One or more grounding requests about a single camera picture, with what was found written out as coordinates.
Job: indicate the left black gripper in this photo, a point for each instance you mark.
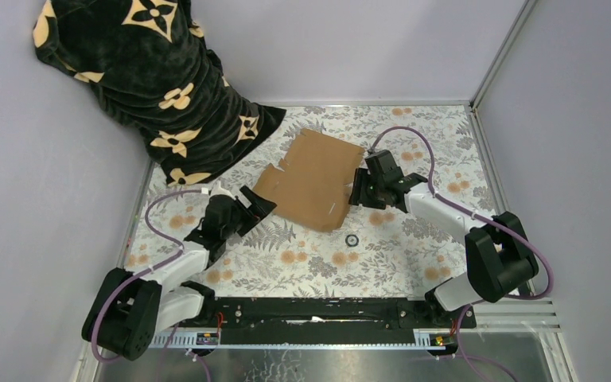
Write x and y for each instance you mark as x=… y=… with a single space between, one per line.
x=259 y=207

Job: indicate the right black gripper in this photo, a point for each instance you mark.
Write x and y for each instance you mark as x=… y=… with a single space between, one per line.
x=358 y=196

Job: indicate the brown cardboard box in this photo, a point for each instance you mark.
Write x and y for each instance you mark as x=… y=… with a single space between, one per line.
x=310 y=185

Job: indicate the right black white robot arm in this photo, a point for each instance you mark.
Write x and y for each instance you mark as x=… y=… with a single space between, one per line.
x=497 y=254

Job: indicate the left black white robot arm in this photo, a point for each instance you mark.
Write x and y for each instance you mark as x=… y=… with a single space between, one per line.
x=130 y=308

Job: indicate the floral patterned table mat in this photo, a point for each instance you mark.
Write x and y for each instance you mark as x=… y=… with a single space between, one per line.
x=375 y=253

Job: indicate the black floral plush blanket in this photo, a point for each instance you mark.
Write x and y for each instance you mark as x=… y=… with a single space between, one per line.
x=149 y=67

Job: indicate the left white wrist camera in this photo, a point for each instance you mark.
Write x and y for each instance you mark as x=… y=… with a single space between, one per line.
x=216 y=189

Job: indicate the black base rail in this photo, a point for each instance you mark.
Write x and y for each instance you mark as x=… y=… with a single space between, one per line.
x=324 y=322

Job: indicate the aluminium frame rails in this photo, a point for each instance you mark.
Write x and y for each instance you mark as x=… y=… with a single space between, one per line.
x=132 y=307

